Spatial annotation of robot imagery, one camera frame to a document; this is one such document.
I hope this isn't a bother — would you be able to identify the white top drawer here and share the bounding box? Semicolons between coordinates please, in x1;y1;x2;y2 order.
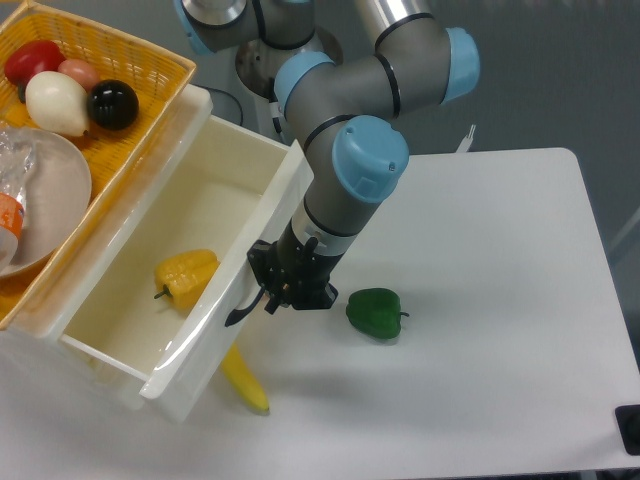
59;115;315;424

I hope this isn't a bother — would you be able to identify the pink round fruit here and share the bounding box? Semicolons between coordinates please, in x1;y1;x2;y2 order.
57;59;101;92

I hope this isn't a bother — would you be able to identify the black round fruit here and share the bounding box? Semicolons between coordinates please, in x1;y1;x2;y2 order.
86;79;139;131

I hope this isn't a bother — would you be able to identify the yellow bell pepper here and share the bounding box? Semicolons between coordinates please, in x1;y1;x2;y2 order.
154;249;220;310

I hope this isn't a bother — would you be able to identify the white onion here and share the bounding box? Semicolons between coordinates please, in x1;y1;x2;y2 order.
25;71;90;137

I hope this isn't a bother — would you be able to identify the white table bracket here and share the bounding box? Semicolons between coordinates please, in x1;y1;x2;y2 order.
456;124;476;153

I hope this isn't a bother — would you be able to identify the orange white package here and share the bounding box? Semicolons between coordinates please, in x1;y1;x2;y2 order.
1;191;26;269

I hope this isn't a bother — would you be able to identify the beige plate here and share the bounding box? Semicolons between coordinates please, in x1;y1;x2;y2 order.
1;128;92;279

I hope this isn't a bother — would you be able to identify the yellow banana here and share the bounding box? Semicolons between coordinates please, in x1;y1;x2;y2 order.
220;343;270;414

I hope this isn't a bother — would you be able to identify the white drawer cabinet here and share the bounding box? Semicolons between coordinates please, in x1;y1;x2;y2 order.
3;85;213;409

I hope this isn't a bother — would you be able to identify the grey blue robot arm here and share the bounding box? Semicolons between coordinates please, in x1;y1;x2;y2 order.
174;1;481;312

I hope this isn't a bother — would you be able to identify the black device at edge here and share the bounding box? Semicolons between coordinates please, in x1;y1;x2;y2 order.
615;404;640;456

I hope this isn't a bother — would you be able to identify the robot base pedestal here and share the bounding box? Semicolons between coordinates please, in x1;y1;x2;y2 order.
234;24;346;146

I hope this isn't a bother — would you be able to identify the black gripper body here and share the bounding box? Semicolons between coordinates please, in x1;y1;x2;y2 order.
247;234;338;310

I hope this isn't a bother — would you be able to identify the clear plastic bag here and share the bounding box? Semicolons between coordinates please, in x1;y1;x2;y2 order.
1;124;37;203

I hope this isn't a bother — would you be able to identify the black drawer handle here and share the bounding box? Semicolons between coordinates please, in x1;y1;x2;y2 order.
224;299;255;328

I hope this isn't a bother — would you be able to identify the green bell pepper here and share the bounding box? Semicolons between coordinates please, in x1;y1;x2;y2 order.
345;288;409;340

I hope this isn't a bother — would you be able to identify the yellow wicker basket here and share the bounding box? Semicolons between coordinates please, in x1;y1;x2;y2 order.
1;1;195;327

